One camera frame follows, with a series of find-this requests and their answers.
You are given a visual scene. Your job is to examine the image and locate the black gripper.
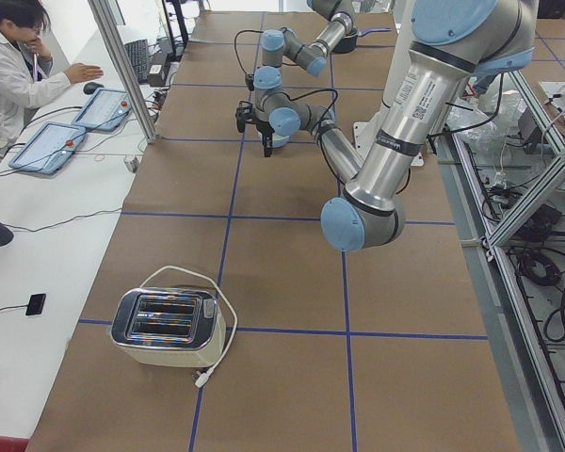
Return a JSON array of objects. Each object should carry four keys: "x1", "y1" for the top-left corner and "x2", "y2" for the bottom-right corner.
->
[
  {"x1": 234, "y1": 101, "x2": 274, "y2": 157},
  {"x1": 244, "y1": 73, "x2": 255, "y2": 91}
]

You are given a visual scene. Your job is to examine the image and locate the blue bowl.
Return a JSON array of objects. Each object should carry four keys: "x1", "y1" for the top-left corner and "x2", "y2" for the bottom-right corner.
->
[{"x1": 271, "y1": 133, "x2": 289, "y2": 149}]

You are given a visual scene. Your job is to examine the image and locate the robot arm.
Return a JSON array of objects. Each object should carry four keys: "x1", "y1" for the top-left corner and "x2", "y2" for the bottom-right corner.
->
[
  {"x1": 245, "y1": 0, "x2": 355, "y2": 91},
  {"x1": 236, "y1": 0, "x2": 539, "y2": 251}
]

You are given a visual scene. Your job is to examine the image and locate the black monitor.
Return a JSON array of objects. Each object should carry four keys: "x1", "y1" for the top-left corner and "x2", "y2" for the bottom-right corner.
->
[{"x1": 161, "y1": 0, "x2": 189, "y2": 62}]

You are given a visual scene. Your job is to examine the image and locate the blue saucepan with glass lid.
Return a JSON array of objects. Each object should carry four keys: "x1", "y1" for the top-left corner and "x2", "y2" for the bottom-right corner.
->
[{"x1": 332, "y1": 26, "x2": 392, "y2": 55}]

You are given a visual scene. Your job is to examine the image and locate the black keyboard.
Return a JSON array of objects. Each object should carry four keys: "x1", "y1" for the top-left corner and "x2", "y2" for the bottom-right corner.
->
[{"x1": 123, "y1": 40, "x2": 150, "y2": 84}]

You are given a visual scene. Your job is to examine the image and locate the upper teach pendant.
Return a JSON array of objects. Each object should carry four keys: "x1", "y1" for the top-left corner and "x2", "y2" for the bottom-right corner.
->
[{"x1": 72, "y1": 88, "x2": 132, "y2": 132}]

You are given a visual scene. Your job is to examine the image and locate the teach pendant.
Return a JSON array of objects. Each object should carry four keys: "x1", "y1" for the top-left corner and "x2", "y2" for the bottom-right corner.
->
[
  {"x1": 72, "y1": 88, "x2": 132, "y2": 132},
  {"x1": 8, "y1": 121, "x2": 87, "y2": 175}
]

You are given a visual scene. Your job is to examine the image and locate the black computer mouse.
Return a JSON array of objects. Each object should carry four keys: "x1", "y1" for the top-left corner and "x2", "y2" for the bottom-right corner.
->
[{"x1": 83, "y1": 82, "x2": 103, "y2": 95}]

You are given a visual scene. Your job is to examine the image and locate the lower teach pendant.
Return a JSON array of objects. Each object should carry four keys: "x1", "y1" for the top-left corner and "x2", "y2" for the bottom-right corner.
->
[{"x1": 8, "y1": 121, "x2": 87, "y2": 175}]

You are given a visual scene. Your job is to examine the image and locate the clear plastic bag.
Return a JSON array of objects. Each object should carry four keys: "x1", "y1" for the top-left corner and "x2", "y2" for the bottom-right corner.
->
[{"x1": 459, "y1": 89, "x2": 525, "y2": 146}]

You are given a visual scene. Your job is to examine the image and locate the beige appliance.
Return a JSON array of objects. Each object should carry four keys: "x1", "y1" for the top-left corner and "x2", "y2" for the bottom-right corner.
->
[{"x1": 110, "y1": 287, "x2": 226, "y2": 368}]

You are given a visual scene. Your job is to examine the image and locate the person in white coat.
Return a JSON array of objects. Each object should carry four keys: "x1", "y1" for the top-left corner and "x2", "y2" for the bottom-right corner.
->
[{"x1": 0, "y1": 1, "x2": 104, "y2": 143}]

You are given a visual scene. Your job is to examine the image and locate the small black device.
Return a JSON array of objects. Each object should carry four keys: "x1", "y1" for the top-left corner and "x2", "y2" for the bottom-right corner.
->
[{"x1": 25, "y1": 293, "x2": 46, "y2": 316}]

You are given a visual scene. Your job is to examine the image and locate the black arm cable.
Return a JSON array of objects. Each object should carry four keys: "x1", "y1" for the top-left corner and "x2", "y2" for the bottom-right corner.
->
[
  {"x1": 282, "y1": 88, "x2": 345, "y2": 189},
  {"x1": 234, "y1": 26, "x2": 298, "y2": 84}
]

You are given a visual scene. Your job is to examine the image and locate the aluminium frame post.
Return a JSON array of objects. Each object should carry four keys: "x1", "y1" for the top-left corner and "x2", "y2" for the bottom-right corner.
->
[{"x1": 88, "y1": 0, "x2": 157, "y2": 144}]

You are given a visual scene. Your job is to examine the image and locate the white power cable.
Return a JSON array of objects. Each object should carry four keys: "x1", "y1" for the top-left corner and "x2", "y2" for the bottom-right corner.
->
[{"x1": 138, "y1": 266, "x2": 239, "y2": 389}]

